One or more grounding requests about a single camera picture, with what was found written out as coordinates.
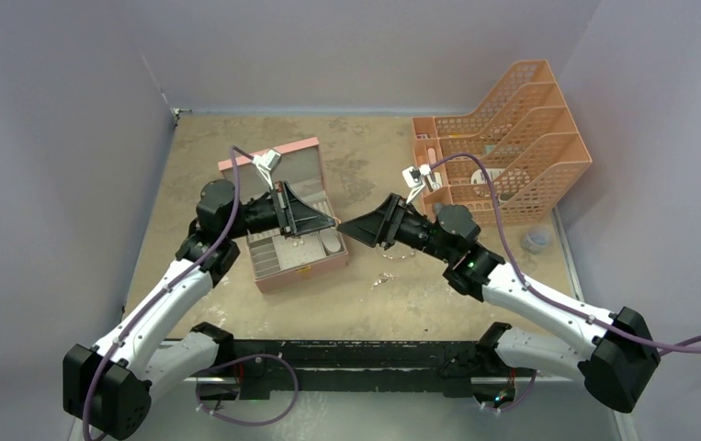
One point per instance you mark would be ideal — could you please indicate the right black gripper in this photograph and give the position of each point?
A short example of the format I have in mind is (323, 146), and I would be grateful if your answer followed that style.
(381, 226)

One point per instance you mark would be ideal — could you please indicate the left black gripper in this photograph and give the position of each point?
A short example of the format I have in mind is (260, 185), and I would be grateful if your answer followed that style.
(297, 216)

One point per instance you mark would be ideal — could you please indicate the rhinestone earring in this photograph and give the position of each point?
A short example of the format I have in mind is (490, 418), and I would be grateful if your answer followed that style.
(383, 278)

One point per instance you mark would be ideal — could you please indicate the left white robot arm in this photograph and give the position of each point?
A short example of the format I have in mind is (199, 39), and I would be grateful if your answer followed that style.
(110, 386)

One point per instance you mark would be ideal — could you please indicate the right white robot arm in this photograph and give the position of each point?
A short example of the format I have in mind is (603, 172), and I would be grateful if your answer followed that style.
(600, 348)

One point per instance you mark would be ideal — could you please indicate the cream oval watch pillow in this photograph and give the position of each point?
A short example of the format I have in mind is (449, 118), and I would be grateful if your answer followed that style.
(330, 241)

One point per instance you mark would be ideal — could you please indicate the white label card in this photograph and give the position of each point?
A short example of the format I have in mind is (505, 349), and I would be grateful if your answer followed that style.
(480, 178)

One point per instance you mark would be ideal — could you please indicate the orange mesh file organizer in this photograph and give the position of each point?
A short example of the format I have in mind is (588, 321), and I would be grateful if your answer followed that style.
(523, 126)

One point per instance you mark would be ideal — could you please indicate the clear plastic cup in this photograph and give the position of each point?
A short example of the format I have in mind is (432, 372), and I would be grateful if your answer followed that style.
(537, 239)

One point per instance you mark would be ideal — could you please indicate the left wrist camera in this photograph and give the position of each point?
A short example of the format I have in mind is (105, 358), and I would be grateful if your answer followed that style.
(266, 164)

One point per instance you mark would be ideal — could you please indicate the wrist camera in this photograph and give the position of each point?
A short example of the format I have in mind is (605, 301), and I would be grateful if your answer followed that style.
(418, 178)
(266, 164)

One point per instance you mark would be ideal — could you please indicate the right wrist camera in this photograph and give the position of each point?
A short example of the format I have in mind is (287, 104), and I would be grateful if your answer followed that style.
(418, 178)

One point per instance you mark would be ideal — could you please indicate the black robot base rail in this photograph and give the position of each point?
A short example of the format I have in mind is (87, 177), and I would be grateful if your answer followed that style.
(255, 368)

